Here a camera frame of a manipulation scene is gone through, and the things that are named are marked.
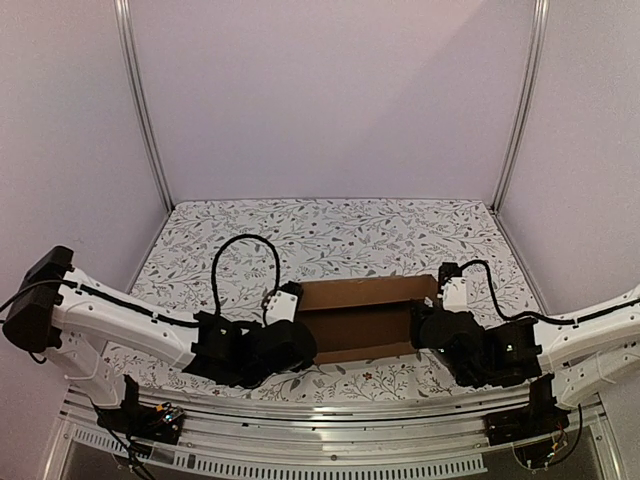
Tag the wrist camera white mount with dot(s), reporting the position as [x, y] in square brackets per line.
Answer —
[452, 288]
[282, 303]

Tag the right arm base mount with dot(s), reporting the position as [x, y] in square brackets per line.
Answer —
[536, 432]

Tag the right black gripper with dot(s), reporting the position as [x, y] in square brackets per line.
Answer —
[423, 330]

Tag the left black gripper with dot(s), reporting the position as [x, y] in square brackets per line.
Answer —
[251, 327]

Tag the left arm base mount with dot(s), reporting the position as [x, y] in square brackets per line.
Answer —
[160, 423]

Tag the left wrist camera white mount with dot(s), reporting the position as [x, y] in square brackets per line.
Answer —
[282, 303]

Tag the floral patterned table mat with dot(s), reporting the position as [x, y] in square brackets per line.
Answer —
[226, 254]

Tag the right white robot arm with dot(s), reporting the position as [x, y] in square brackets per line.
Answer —
[565, 359]

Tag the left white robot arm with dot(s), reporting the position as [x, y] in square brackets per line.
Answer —
[59, 309]

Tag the aluminium corner post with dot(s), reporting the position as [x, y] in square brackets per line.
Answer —
[527, 92]
[134, 74]

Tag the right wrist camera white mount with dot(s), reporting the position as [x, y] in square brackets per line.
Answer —
[452, 288]

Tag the brown cardboard box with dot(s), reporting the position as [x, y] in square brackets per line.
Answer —
[362, 319]

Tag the left aluminium corner post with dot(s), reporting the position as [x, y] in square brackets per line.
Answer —
[134, 74]

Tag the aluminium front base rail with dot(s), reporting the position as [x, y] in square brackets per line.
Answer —
[441, 438]

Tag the right aluminium corner post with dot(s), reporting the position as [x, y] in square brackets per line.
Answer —
[527, 92]

